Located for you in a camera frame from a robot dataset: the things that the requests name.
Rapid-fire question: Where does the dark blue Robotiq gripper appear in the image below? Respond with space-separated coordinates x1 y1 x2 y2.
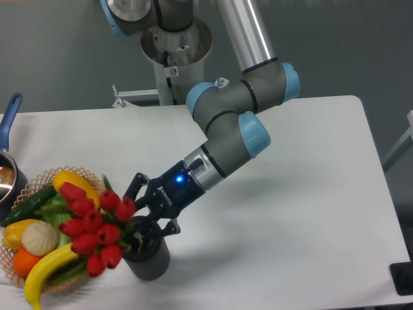
123 160 206 242

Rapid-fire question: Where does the red tulip bouquet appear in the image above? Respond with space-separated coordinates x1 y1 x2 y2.
46 177 136 285

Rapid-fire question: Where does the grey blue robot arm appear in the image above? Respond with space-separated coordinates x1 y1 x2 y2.
101 1 300 241

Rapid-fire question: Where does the dark grey ribbed vase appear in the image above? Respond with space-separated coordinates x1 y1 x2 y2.
123 232 170 281

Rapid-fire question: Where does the yellow squash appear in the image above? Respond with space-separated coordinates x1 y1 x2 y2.
52 170 103 209

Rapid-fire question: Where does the green lettuce leaf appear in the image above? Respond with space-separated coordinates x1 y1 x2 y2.
42 194 72 248

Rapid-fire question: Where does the woven wicker basket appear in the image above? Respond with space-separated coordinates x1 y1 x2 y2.
1 166 105 293

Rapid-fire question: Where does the white steamed bun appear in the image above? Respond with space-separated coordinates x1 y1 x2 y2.
21 221 58 256

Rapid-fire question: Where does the green cucumber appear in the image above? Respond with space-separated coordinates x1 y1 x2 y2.
1 186 57 227

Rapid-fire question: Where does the yellow banana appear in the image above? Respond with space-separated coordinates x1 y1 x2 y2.
24 243 79 310

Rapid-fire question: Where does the orange fruit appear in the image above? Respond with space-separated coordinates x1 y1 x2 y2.
12 247 43 278

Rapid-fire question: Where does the yellow bell pepper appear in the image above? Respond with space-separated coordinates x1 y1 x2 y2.
2 219 39 251

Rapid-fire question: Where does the black box at table edge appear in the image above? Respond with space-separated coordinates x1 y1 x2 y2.
389 262 412 296

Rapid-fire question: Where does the black cable on pedestal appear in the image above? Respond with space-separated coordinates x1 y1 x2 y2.
163 50 177 105

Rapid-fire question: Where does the blue handled saucepan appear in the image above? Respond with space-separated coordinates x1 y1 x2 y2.
1 93 27 220

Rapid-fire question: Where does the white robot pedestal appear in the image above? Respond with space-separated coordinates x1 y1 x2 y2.
111 15 230 109

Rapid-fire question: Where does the white frame at right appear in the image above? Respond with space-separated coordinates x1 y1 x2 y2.
382 111 412 173

